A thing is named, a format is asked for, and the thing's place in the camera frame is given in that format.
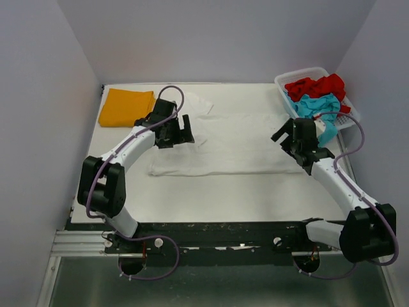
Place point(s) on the red t-shirt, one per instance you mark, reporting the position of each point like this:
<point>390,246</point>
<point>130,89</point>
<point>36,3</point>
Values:
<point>331,84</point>

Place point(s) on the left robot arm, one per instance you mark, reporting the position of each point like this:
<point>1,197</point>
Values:
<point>102,186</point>

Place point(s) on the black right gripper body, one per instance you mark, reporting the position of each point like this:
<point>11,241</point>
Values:
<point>294,146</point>

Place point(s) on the folded orange t-shirt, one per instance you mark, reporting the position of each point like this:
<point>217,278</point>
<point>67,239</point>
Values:
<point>122,107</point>

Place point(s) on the black mounting rail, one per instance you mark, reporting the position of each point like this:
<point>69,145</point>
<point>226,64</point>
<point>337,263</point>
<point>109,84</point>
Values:
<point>216,244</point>

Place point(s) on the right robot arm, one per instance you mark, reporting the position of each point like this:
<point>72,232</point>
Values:
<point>369,230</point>

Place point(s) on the white t-shirt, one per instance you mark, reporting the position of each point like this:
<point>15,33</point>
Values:
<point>225,144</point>

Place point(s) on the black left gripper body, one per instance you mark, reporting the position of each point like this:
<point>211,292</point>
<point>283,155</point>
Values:
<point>173,130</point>

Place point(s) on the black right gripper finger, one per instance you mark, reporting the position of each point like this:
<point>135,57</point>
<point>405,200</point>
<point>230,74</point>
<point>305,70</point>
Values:
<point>286,144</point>
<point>287,128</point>

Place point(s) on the turquoise t-shirt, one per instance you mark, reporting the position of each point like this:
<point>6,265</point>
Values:
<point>308,107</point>

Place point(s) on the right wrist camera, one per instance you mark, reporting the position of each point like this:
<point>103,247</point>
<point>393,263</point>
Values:
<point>320,127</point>

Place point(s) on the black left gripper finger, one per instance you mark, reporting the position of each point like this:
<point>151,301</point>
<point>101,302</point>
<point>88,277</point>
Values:
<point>167,143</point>
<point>186,135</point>

